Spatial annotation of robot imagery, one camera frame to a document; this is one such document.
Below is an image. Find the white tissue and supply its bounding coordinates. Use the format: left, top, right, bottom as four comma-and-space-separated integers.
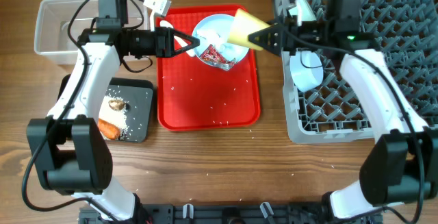
194, 29, 234, 55

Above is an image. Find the black waste tray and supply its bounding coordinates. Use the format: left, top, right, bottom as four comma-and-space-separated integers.
57, 75, 155, 144

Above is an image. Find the yellow cup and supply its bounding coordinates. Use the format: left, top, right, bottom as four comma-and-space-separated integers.
227, 8, 269, 51

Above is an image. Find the clear plastic bin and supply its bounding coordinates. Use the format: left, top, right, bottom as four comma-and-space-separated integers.
34, 0, 151, 65

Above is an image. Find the green bowl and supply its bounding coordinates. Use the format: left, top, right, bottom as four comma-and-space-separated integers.
288, 0, 316, 26

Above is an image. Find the brown mushroom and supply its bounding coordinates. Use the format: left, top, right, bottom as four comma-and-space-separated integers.
108, 99, 126, 111

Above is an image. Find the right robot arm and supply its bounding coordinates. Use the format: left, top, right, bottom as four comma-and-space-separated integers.
248, 0, 437, 223

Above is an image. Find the light blue plate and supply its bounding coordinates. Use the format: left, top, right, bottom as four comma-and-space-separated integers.
192, 14, 249, 64

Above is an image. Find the red serving tray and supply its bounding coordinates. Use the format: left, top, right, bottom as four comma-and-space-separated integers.
155, 3, 261, 132

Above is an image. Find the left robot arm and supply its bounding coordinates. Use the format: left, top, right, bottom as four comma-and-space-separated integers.
27, 0, 199, 223

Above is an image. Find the grey dishwasher rack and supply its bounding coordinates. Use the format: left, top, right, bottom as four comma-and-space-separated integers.
282, 0, 437, 144

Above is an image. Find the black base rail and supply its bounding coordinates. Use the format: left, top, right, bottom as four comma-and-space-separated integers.
77, 201, 383, 224

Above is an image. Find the white plastic spoon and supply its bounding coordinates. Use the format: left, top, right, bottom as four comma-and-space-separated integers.
159, 20, 195, 58

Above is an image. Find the light blue bowl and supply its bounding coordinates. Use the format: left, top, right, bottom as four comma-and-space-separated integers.
289, 51, 324, 92

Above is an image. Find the orange carrot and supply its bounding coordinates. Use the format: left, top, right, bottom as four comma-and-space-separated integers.
98, 119, 121, 140

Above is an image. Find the white rice pile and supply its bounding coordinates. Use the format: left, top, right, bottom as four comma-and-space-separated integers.
99, 96, 129, 140

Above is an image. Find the red snack wrapper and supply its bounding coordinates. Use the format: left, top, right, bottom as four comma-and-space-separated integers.
199, 45, 236, 71

